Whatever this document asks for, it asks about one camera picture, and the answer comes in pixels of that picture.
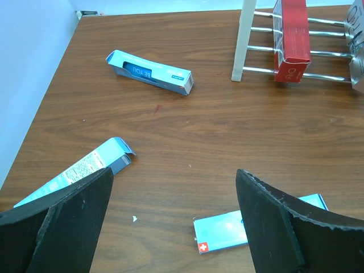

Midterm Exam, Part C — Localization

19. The light blue toothpaste box far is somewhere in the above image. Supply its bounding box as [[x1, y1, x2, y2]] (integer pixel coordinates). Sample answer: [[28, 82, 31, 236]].
[[106, 50, 195, 96]]

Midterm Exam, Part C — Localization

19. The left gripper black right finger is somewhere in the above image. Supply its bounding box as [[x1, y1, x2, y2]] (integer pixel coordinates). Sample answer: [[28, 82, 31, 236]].
[[235, 169, 363, 272]]

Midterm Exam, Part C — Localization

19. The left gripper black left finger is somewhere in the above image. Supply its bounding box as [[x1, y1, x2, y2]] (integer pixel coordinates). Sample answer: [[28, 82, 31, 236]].
[[1, 167, 114, 272]]

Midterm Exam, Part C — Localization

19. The red toothpaste box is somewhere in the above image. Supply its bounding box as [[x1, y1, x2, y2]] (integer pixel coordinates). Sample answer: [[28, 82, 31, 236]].
[[344, 0, 363, 93], [272, 0, 311, 83]]

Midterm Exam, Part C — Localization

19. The blue silver toothpaste box left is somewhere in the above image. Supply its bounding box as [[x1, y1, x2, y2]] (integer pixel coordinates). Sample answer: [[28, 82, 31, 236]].
[[14, 137, 136, 208]]

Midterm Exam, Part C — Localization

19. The cream metal-rod shelf rack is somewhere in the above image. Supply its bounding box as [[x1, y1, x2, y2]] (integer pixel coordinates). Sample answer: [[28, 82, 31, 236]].
[[231, 1, 363, 92]]

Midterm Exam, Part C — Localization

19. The blue toothpaste box centre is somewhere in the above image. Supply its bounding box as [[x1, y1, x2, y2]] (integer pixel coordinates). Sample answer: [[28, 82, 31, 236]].
[[192, 193, 329, 255]]

